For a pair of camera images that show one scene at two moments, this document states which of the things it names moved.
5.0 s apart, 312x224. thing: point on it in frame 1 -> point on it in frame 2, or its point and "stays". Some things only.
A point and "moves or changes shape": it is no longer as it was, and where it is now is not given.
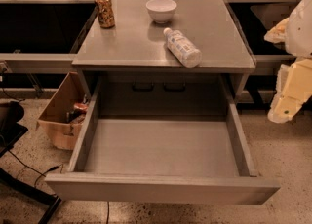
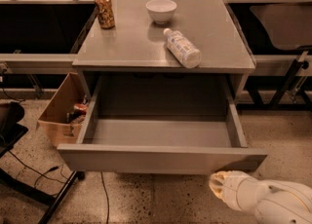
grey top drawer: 161,138 moves or changes shape
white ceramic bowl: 161,10 stays
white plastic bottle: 188,55 stays
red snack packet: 80,106 stays
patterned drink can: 103,3 stays
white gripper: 299,29 -> 231,191
